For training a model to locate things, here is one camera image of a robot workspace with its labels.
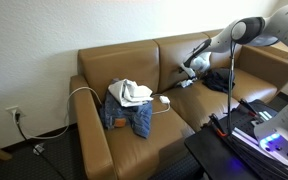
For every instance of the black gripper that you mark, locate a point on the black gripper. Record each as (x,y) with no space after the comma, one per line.
(188,71)

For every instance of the white sock grey toe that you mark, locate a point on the white sock grey toe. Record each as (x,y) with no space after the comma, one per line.
(185,83)

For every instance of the dark navy garment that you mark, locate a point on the dark navy garment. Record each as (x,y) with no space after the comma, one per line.
(217,85)

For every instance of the beige khaki pants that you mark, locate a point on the beige khaki pants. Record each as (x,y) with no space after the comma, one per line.
(130,93)

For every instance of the blue denim jeans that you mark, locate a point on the blue denim jeans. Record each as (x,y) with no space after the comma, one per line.
(140,120)

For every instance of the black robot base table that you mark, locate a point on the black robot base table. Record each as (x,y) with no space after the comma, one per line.
(214,156)

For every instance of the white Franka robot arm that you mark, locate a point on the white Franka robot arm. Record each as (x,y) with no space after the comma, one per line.
(284,20)

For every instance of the brown leather sofa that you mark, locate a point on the brown leather sofa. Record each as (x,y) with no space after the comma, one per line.
(134,143)

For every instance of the white power adapter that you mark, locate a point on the white power adapter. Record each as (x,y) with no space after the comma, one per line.
(164,99)

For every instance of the light wooden cabinet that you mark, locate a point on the light wooden cabinet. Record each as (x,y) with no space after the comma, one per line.
(284,49)

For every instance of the grey power brick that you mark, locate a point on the grey power brick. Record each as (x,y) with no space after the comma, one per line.
(39,149)

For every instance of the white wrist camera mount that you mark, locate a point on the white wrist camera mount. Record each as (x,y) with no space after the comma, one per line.
(186,70)

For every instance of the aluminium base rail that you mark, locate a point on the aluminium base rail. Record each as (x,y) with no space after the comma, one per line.
(250,143)

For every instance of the white wall outlet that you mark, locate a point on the white wall outlet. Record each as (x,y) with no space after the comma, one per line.
(12,110)

